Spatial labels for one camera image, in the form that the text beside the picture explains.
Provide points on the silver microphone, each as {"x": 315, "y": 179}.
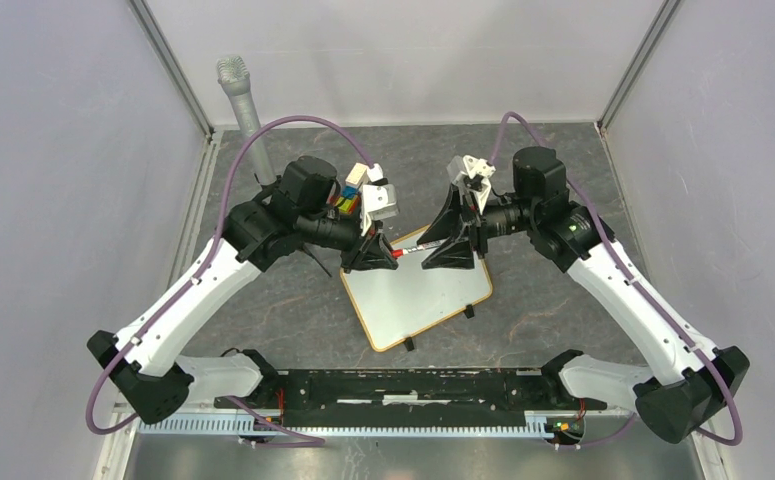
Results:
{"x": 234, "y": 79}

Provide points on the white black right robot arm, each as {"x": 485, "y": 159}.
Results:
{"x": 686, "y": 378}

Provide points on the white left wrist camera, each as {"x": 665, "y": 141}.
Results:
{"x": 378, "y": 198}

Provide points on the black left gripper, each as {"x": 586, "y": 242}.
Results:
{"x": 366, "y": 252}

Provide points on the black tripod microphone stand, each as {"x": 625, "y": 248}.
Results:
{"x": 307, "y": 252}

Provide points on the aluminium frame rail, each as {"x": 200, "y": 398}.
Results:
{"x": 223, "y": 440}

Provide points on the yellow framed whiteboard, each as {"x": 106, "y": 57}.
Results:
{"x": 395, "y": 306}

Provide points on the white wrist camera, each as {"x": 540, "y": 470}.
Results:
{"x": 378, "y": 198}
{"x": 472, "y": 176}

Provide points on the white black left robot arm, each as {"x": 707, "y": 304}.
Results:
{"x": 144, "y": 360}

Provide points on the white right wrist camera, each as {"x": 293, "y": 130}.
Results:
{"x": 472, "y": 176}

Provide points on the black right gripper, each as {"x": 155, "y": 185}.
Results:
{"x": 465, "y": 225}

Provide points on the red capped whiteboard marker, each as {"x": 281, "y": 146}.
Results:
{"x": 398, "y": 253}

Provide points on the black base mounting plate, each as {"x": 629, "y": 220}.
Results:
{"x": 452, "y": 397}

